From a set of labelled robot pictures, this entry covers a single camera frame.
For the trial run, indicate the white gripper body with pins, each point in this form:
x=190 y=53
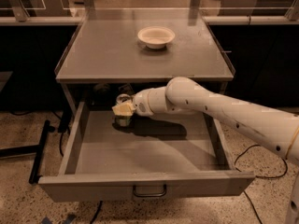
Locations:
x=140 y=104

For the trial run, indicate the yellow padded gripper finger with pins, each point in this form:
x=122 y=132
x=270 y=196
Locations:
x=124 y=109

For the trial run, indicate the green soda can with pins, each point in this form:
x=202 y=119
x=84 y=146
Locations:
x=123 y=121

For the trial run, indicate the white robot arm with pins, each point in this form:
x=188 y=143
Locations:
x=275 y=130

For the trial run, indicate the open grey top drawer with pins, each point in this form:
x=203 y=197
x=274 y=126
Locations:
x=103 y=161

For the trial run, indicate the white tagged dark object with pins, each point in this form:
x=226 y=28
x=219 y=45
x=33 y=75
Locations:
x=125 y=90

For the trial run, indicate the dark round object inside cabinet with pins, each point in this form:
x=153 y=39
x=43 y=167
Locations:
x=101 y=91

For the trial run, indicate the grey metal cabinet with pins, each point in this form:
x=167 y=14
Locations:
x=107 y=49

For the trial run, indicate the white paper bowl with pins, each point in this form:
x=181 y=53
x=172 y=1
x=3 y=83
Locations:
x=156 y=37

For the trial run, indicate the black metal stand base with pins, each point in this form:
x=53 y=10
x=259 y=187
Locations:
x=36 y=150

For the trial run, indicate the black drawer handle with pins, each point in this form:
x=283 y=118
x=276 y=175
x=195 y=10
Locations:
x=149 y=191

